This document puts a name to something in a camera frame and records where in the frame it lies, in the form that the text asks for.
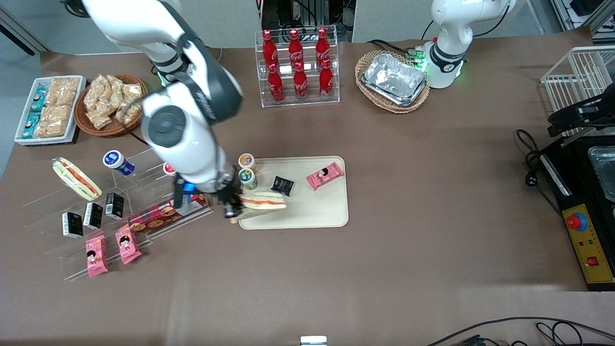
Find light wicker foil-tray basket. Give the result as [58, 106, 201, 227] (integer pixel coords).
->
[355, 50, 431, 114]

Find black floor cables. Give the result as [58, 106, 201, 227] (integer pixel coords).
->
[425, 317, 615, 346]

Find red cookie box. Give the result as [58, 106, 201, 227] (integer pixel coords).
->
[127, 192, 210, 235]

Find clear acrylic bottle rack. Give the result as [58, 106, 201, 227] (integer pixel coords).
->
[255, 30, 340, 108]

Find clear bag of beige snacks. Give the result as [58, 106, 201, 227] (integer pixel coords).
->
[115, 84, 145, 124]
[94, 74, 126, 106]
[85, 107, 115, 130]

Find beige plastic serving tray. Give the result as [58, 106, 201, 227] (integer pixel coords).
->
[239, 156, 349, 230]

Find black snack packet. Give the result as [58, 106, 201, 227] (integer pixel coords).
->
[270, 175, 295, 197]

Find red cola bottle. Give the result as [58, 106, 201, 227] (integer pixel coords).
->
[262, 30, 279, 68]
[316, 27, 331, 65]
[293, 62, 309, 100]
[288, 29, 304, 68]
[267, 62, 285, 103]
[319, 59, 334, 99]

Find white rectangular snack tray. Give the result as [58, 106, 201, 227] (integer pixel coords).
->
[14, 75, 87, 145]

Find triangle sandwich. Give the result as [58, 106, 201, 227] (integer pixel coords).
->
[231, 191, 288, 224]
[51, 157, 103, 202]

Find black power cable with plug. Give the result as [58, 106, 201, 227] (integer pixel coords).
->
[516, 129, 563, 217]

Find small black carton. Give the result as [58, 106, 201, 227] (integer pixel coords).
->
[105, 192, 125, 220]
[83, 202, 103, 230]
[61, 212, 84, 239]

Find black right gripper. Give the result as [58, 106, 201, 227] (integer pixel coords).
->
[192, 179, 244, 220]

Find stack of foil trays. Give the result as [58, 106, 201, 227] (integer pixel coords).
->
[361, 53, 428, 107]

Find pink snack pack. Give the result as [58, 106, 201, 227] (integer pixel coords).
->
[114, 224, 142, 265]
[85, 235, 109, 278]
[306, 161, 344, 191]

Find white wire basket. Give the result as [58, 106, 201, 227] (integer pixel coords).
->
[541, 46, 615, 137]

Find blue lid cup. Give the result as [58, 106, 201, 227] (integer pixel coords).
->
[102, 150, 136, 176]

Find flat pack of beige crackers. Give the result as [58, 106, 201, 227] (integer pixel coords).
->
[46, 77, 80, 107]
[34, 105, 73, 139]

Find black arm base cable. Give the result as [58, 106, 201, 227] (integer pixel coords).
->
[368, 38, 435, 61]

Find black equipment rack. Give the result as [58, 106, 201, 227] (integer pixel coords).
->
[259, 0, 356, 41]

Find red emergency stop button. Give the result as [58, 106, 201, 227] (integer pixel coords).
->
[566, 212, 588, 232]

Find clear acrylic tiered stand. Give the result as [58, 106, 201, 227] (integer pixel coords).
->
[22, 144, 214, 282]

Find small blue snack pack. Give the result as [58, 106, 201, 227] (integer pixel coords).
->
[30, 88, 48, 112]
[22, 114, 41, 139]

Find brown wicker snack basket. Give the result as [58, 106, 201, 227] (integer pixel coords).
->
[74, 74, 148, 137]

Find black machine with yellow panel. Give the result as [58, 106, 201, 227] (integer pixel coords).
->
[541, 135, 615, 292]

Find green lid cup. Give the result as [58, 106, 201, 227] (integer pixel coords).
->
[238, 168, 259, 191]

